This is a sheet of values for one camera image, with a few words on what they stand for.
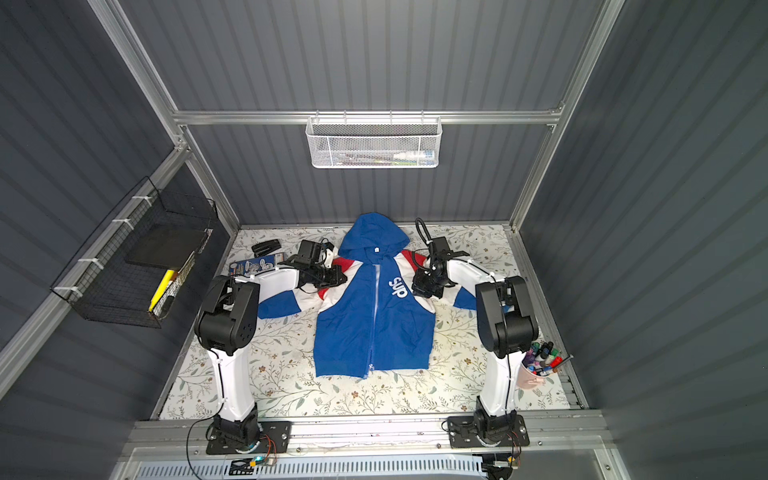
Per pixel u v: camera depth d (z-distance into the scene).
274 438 0.73
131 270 0.73
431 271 0.75
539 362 0.72
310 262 0.83
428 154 0.90
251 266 1.05
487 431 0.66
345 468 0.76
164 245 0.77
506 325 0.51
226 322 0.54
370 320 0.94
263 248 1.10
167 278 0.73
